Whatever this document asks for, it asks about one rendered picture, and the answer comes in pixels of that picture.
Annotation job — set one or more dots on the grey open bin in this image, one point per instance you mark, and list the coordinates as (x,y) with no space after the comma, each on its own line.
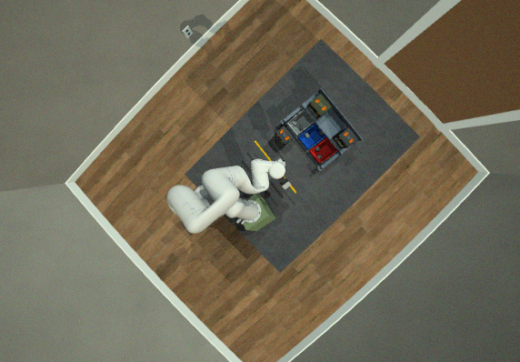
(301,118)

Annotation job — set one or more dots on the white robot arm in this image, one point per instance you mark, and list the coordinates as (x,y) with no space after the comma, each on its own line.
(221,185)

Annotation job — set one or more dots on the red bin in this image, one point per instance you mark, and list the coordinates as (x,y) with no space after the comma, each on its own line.
(326,150)

